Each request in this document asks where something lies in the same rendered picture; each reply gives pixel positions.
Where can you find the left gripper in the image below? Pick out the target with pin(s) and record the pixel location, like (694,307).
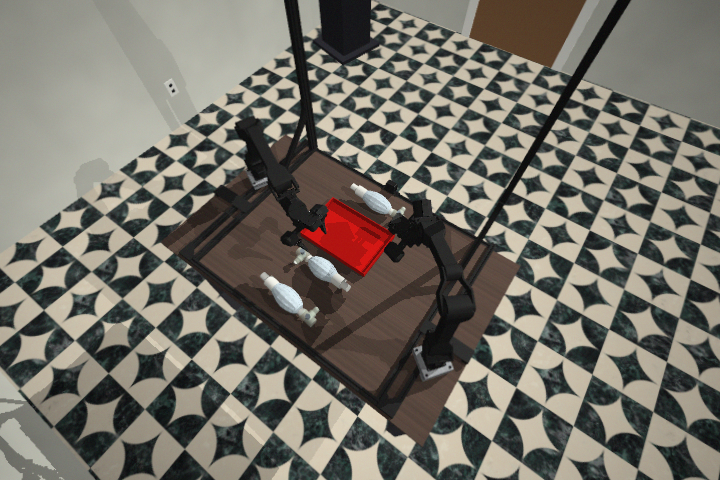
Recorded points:
(395,251)

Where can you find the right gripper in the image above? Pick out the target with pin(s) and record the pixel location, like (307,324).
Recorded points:
(289,238)

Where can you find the red tray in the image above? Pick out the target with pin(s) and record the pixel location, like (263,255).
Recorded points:
(351,238)

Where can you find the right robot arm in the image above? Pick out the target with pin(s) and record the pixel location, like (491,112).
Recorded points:
(279,180)

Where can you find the white resuscitator with pale blue bag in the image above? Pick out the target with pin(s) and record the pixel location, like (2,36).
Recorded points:
(376,201)

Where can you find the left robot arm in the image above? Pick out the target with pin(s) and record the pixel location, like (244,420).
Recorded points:
(452,309)

